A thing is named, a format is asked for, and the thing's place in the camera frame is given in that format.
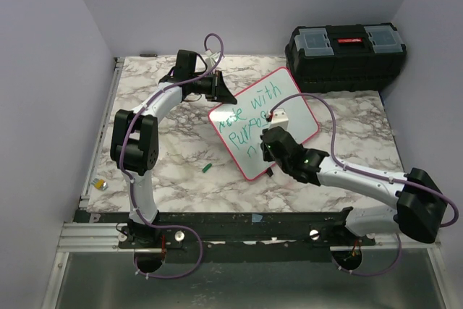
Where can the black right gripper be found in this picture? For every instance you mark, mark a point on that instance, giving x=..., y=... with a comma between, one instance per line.
x=266, y=155

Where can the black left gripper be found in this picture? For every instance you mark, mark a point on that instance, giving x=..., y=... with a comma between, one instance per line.
x=218, y=91

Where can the pink framed whiteboard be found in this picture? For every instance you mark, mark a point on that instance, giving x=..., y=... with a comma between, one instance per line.
x=240, y=126

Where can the green marker cap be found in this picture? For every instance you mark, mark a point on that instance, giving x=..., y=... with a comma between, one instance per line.
x=206, y=168

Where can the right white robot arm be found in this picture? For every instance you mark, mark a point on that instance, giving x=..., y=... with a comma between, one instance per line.
x=411, y=203

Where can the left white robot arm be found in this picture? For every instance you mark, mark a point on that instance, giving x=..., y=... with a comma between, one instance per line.
x=135, y=144

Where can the blue tape piece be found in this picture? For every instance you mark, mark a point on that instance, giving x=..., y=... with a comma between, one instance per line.
x=256, y=218

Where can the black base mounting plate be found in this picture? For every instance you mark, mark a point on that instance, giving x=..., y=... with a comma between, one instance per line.
x=229, y=237

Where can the black plastic toolbox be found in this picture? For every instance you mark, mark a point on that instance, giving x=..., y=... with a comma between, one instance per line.
x=350, y=58

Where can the small yellow metal connector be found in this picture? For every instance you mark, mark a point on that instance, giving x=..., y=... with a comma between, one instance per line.
x=99, y=184

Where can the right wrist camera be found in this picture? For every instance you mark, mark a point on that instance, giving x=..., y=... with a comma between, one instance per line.
x=278, y=118

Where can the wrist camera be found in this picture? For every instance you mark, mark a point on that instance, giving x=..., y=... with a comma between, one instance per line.
x=278, y=118
x=211, y=58

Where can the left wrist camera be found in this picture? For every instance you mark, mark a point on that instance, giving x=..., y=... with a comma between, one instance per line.
x=211, y=58

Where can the aluminium table edge rail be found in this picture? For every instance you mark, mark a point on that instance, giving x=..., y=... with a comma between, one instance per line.
x=61, y=258

